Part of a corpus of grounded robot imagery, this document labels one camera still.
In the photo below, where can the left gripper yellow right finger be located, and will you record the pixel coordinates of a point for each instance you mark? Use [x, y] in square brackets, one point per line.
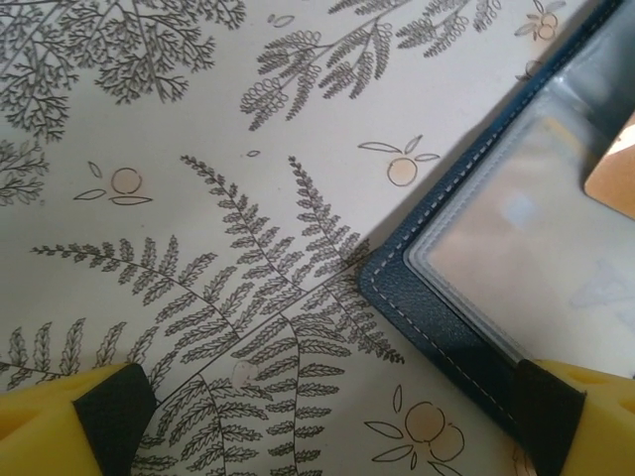
[595, 431]

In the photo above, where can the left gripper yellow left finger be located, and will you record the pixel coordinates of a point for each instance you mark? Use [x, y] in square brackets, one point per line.
[59, 431]

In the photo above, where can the dark blue card holder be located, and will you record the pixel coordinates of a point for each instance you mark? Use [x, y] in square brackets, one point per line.
[412, 297]

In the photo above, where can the gold credit card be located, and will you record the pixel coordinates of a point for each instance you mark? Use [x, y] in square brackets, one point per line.
[615, 183]

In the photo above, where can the floral patterned table cover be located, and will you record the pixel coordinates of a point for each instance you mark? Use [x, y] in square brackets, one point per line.
[198, 124]

